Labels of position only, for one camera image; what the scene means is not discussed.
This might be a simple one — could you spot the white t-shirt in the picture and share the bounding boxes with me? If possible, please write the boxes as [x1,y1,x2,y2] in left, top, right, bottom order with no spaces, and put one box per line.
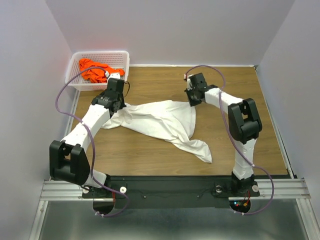
[102,100,213,164]

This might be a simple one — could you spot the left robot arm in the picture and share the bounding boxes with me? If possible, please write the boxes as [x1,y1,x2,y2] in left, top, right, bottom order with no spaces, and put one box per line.
[49,77,126,197]

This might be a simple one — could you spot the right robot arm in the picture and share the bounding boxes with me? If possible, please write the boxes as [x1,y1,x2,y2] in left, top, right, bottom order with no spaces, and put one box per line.
[184,73,262,195]

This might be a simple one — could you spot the orange t-shirt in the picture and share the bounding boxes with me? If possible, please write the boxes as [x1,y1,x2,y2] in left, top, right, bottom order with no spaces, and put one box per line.
[78,58,125,84]

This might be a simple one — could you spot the white plastic laundry basket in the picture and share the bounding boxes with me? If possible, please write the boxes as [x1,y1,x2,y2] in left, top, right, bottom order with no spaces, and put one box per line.
[65,50,130,91]

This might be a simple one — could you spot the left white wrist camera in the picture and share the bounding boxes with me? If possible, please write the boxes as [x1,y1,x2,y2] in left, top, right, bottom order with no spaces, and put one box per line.
[104,72,121,80]

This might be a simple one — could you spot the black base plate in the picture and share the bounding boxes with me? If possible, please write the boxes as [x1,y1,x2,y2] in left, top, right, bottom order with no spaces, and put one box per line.
[82,175,261,210]

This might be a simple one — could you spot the aluminium frame rail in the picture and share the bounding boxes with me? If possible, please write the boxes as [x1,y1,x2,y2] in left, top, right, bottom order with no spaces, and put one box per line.
[28,178,93,240]

